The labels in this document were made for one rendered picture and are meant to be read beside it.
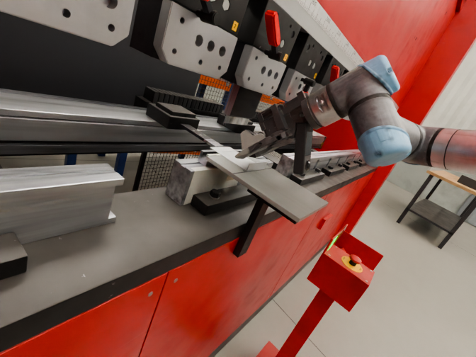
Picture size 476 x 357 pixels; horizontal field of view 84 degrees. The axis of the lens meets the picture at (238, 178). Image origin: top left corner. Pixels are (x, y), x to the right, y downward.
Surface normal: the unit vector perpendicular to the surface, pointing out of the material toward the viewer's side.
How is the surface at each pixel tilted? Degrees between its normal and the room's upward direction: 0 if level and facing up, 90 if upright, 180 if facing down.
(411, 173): 90
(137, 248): 0
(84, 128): 90
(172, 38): 90
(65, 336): 90
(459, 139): 66
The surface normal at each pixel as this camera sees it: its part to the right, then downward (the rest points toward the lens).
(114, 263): 0.35, -0.86
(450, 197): -0.69, 0.03
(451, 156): -0.86, 0.26
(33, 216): 0.73, 0.50
